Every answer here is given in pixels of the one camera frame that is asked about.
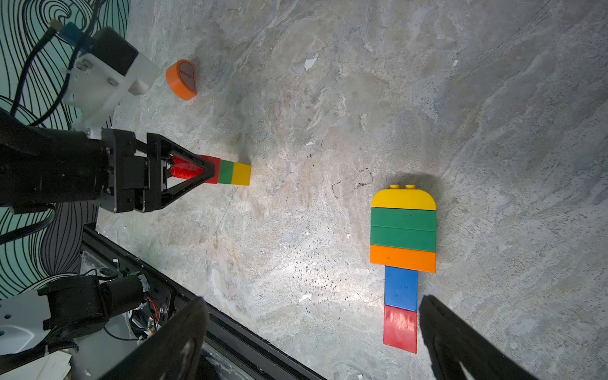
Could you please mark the green square lego brick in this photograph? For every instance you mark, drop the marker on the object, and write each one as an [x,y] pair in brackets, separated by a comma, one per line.
[225,173]

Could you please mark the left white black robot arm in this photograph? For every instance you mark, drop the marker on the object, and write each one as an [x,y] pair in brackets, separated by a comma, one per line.
[37,323]

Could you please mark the red square lego brick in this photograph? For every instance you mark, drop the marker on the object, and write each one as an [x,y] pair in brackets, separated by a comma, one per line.
[400,329]

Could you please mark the yellow curved lego brick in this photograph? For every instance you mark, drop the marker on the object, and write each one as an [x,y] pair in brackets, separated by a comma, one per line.
[408,198]

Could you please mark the orange curved lego brick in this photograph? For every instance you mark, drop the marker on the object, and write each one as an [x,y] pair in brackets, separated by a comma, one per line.
[181,78]

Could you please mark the green long lego brick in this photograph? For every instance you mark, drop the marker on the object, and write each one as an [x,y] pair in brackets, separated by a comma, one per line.
[416,220]
[403,239]

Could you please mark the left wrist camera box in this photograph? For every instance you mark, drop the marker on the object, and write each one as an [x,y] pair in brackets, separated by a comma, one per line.
[108,69]

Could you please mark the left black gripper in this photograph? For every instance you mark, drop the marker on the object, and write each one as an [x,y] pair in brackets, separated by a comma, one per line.
[117,172]

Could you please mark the orange long lego brick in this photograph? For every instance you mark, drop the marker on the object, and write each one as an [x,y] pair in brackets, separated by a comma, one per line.
[414,260]

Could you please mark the blue square lego brick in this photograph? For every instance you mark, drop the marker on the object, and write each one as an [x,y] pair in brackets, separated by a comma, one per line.
[401,288]

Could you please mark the red long lego brick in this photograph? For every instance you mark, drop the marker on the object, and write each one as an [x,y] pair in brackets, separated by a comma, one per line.
[186,170]

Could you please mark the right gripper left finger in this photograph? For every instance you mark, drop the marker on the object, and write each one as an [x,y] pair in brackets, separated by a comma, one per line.
[173,352]

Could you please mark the yellow square lego brick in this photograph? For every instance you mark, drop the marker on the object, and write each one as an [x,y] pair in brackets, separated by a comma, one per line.
[241,174]

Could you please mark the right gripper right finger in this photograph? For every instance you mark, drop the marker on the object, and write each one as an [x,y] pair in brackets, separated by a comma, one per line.
[457,350]

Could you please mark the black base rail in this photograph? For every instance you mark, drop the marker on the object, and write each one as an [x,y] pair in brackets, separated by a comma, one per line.
[236,351]

